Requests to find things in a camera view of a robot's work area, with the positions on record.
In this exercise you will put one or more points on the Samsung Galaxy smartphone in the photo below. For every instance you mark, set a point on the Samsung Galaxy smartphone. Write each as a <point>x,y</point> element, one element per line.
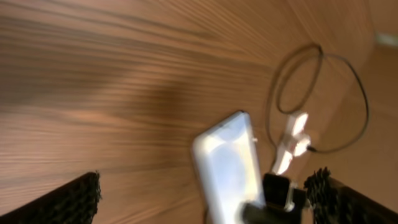
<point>226,160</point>

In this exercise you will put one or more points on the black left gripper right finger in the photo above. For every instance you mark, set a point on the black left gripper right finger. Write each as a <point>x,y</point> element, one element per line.
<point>333,202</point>

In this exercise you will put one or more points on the white power strip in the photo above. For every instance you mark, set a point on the white power strip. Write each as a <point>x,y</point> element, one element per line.
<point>295,125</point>

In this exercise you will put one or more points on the white charger plug adapter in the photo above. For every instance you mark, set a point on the white charger plug adapter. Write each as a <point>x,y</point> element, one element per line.
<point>301,142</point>

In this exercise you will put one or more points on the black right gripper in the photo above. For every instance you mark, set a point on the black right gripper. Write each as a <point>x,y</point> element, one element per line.
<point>284,203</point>

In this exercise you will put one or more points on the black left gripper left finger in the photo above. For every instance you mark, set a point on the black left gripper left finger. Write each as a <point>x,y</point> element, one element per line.
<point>73,203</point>

